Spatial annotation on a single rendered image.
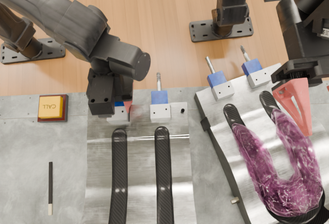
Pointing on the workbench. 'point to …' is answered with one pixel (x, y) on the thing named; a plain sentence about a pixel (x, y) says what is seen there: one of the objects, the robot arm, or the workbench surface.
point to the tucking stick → (50, 188)
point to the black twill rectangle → (205, 123)
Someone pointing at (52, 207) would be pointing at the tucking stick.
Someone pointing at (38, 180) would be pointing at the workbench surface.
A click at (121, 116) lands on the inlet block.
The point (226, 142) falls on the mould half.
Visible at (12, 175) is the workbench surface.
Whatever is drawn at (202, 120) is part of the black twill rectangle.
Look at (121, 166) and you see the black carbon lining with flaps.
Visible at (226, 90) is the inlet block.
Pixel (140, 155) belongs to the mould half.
